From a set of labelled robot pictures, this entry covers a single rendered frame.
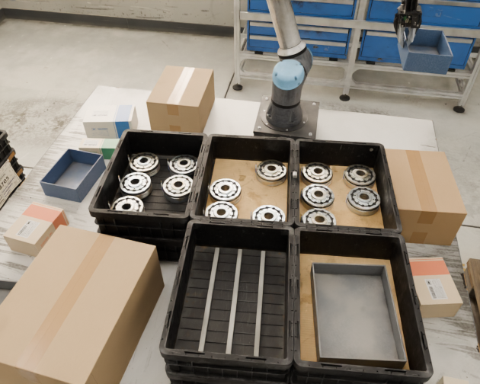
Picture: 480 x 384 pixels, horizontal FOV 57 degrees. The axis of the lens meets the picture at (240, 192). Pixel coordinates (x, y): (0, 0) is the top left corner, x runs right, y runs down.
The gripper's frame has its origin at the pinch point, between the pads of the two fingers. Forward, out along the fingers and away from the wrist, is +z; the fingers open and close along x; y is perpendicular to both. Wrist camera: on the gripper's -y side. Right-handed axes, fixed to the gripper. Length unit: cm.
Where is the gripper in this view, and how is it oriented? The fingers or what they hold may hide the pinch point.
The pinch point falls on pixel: (404, 43)
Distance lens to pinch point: 178.6
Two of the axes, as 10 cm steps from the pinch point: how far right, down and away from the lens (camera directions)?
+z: 1.3, 7.2, 6.8
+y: -2.2, 6.9, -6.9
